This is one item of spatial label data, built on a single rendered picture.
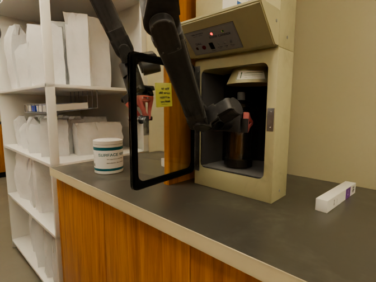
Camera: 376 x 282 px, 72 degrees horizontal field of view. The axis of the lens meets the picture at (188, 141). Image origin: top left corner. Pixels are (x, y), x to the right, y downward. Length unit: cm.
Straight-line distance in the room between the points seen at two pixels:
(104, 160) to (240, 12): 80
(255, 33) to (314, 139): 60
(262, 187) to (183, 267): 34
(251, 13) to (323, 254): 60
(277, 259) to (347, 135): 73
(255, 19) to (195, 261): 65
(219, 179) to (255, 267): 43
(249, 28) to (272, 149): 35
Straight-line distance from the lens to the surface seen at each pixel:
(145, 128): 76
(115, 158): 119
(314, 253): 63
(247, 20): 79
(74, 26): 185
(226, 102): 75
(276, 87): 81
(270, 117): 81
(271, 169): 83
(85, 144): 180
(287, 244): 64
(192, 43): 93
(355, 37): 122
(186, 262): 76
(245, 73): 90
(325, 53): 123
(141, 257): 93
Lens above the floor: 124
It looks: 7 degrees down
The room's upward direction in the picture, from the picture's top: straight up
